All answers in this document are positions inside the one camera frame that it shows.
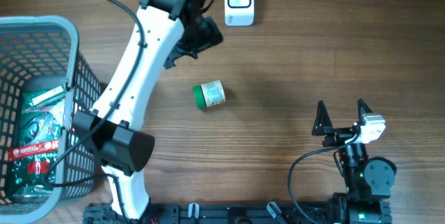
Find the green lid peanut butter jar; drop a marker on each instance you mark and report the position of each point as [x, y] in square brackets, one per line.
[209, 94]

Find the red candy bar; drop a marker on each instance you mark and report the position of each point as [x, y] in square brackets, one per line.
[15, 153]

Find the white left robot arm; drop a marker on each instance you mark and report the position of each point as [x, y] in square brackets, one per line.
[164, 31]

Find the white barcode scanner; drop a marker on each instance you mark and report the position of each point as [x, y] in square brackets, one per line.
[239, 12]

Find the green white small packet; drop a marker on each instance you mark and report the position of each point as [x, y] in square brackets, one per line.
[49, 96]

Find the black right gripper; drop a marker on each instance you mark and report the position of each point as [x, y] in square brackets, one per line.
[323, 126]

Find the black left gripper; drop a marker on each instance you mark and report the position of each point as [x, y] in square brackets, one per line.
[214, 36]

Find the grey plastic shopping basket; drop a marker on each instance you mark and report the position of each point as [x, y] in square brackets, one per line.
[44, 81]

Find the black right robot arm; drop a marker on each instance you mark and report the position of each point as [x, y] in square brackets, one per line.
[368, 181]

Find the green snack bag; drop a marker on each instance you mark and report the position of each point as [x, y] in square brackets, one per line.
[29, 176]

